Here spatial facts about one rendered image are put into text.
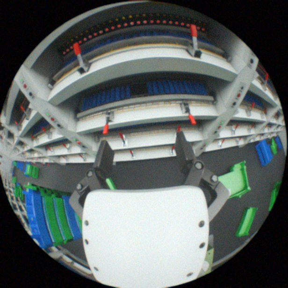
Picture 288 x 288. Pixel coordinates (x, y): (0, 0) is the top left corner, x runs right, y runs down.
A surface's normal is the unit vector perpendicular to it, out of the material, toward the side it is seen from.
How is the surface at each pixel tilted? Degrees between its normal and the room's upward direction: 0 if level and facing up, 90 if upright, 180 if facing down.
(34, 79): 90
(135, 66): 113
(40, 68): 90
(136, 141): 23
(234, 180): 18
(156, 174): 0
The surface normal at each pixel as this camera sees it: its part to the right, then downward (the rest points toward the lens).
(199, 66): 0.10, 0.99
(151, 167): -0.14, -0.47
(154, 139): -0.11, -0.09
